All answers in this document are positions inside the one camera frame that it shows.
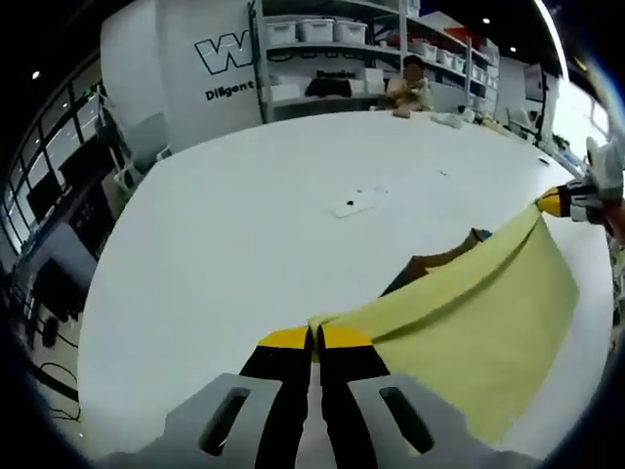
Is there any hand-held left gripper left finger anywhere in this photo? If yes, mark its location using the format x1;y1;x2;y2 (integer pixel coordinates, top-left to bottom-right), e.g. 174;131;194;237
163;326;313;469

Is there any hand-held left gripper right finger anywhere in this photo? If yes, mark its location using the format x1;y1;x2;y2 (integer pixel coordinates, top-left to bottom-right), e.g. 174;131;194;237
316;325;473;469

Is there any yellow grey blue garment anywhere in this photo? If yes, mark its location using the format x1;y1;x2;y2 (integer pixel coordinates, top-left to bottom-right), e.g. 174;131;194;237
307;202;582;458

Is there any person's right hand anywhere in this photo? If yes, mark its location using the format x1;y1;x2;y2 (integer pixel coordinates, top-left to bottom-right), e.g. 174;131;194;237
592;197;625;240

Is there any black tripod stand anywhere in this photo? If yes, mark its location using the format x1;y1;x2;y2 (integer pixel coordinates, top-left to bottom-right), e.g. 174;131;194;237
534;67;551;146

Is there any long white ceiling light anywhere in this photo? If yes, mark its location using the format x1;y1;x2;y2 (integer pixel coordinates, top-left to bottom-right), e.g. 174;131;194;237
531;0;575;89

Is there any white crumpled cloth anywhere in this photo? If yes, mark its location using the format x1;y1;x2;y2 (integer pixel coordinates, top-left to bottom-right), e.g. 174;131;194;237
431;111;466;130

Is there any black office chair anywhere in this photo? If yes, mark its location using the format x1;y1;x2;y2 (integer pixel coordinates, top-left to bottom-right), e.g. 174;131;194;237
31;257;97;338

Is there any grey metal shelving unit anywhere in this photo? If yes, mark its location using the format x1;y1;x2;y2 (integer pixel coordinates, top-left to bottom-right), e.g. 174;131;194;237
247;0;504;123

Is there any black cabinet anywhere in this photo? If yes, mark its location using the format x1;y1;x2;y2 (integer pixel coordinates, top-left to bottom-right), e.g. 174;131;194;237
67;188;118;258

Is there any black folded cloth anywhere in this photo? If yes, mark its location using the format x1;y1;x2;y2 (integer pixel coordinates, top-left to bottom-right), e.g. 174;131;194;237
305;77;354;99

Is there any white flat box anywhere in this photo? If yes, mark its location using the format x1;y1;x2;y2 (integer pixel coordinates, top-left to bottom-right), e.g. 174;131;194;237
270;83;303;104

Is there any black computer monitor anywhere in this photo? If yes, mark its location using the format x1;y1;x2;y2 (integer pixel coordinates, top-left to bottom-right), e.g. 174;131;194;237
58;139;112;190
24;171;63;222

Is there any row of white storage bins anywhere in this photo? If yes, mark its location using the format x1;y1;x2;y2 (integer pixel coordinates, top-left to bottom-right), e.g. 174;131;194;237
266;14;499;87

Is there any black floor cable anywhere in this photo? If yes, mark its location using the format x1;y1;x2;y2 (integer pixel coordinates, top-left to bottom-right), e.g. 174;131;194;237
36;359;82;421

